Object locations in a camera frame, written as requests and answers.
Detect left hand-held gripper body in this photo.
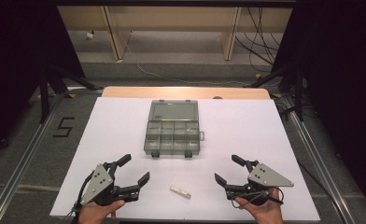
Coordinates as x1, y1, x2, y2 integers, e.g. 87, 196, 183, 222
79, 161, 141, 207

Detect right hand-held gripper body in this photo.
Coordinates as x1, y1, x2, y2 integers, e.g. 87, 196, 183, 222
225, 160, 295, 206

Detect small white metal piece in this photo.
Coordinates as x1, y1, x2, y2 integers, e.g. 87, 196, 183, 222
169, 185, 192, 200

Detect clear grey compartment storage box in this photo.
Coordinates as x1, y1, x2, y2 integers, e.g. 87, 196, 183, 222
143, 99, 205, 159

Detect person's left hand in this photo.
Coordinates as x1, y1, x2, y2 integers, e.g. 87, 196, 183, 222
77, 199, 126, 224

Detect person's right hand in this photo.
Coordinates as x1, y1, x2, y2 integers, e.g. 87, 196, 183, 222
234, 188, 285, 224

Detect white table sheet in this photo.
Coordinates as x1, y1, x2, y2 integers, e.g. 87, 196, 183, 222
49, 96, 321, 222

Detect wooden table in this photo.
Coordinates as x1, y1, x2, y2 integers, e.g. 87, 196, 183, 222
101, 86, 272, 101

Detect black metal stand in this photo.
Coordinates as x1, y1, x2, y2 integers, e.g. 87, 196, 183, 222
38, 63, 104, 124
242, 60, 307, 122

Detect black curtain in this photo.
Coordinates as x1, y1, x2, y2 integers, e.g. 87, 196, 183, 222
0, 0, 86, 162
271, 0, 366, 218

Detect light wooden desk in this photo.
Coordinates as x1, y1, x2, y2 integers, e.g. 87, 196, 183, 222
57, 6, 294, 62

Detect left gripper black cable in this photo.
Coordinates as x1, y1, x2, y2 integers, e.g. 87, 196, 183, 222
66, 172, 95, 218

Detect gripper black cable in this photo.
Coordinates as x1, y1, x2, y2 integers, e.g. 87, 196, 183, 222
66, 172, 95, 218
230, 186, 285, 209

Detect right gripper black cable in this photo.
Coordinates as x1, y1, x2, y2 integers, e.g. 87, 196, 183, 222
230, 186, 285, 209

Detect metal floor rail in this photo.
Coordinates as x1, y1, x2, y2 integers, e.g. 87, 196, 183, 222
0, 88, 105, 224
282, 94, 357, 224

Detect black floor cable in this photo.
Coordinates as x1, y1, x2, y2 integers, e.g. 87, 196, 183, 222
297, 161, 345, 220

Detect bundle of black cables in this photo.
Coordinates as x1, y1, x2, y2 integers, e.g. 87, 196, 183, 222
234, 7, 282, 75

